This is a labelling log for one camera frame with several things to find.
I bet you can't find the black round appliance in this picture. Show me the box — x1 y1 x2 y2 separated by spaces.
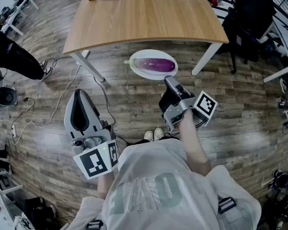
0 86 18 106

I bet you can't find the black bag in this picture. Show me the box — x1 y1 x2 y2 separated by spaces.
25 196 56 225

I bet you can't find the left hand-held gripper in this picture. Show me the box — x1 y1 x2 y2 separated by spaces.
64 89 120 180

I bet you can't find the white long desk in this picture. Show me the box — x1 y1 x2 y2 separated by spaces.
0 0 39 37

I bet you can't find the white oval plate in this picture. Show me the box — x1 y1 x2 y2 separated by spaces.
129 49 178 81

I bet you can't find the black office chair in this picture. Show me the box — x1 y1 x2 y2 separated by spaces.
222 0 277 74

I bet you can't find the white cable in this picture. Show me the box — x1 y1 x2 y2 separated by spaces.
14 63 82 146

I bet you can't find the black cable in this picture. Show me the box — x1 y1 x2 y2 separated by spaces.
93 75 116 127

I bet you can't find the white shelf rack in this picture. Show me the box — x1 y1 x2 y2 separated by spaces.
0 171 24 230

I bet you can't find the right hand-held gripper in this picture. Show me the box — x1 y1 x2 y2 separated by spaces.
158 75 218 134

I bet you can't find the black strap buckle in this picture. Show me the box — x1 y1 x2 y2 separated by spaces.
217 197 237 214
86 219 104 230

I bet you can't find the person's left forearm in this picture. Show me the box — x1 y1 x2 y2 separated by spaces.
97 170 116 200

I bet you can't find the person's right forearm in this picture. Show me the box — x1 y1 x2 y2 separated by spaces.
176 109 212 177

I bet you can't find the black shoes pair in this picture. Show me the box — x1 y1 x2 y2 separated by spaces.
268 169 288 191

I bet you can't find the purple eggplant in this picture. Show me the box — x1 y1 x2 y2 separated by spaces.
124 57 176 72

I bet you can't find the person's white printed shirt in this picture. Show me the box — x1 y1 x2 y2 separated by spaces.
69 138 262 230

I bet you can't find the white side desk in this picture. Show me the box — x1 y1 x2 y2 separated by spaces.
263 13 288 83

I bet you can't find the person's right white shoe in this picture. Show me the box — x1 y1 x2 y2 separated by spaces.
154 127 164 141

